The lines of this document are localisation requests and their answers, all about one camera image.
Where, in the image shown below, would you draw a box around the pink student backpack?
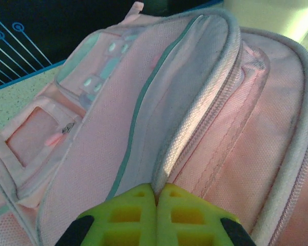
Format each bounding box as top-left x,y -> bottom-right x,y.
0,1 -> 308,246

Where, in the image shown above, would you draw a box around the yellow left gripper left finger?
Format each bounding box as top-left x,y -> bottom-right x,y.
55,183 -> 157,246

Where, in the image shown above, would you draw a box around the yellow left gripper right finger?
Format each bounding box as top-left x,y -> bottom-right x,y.
156,183 -> 257,246

